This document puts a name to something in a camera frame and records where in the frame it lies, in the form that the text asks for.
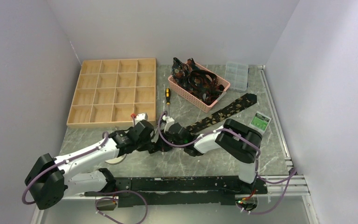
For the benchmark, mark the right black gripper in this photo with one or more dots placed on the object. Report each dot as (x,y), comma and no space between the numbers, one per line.
(163,145)

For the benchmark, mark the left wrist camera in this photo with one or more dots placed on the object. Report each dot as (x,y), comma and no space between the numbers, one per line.
(138,117)

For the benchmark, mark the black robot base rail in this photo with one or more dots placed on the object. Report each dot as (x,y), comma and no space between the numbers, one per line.
(224,190)

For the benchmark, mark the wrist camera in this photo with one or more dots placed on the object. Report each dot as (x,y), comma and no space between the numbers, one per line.
(168,121)
(138,117)

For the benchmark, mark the green screw bit box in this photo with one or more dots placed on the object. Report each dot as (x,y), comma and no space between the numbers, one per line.
(260,121)

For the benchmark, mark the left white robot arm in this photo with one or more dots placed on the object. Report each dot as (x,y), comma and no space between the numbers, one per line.
(53,178)

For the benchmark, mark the pink plastic basket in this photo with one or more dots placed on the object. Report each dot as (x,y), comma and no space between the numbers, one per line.
(192,99)

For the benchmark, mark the wooden compartment tray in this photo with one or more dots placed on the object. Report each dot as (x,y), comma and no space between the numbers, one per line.
(112,92)

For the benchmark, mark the upper black yellow screwdriver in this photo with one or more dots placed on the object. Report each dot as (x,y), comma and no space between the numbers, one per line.
(167,99)

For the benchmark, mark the clear plastic organizer box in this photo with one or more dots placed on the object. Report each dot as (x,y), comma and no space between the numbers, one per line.
(237,75)

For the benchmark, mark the black gold patterned tie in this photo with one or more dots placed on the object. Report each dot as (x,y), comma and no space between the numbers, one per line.
(240,104)

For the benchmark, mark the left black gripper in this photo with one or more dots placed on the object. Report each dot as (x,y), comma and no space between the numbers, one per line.
(148,146)

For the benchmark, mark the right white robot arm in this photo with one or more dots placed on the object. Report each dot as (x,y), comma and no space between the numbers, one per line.
(240,141)

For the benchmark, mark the white tape roll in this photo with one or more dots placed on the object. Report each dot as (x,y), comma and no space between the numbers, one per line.
(116,161)

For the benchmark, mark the pile of patterned ties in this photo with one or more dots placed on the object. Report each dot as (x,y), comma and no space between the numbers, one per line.
(200,83)

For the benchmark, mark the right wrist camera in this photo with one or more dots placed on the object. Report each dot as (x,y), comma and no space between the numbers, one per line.
(168,121)

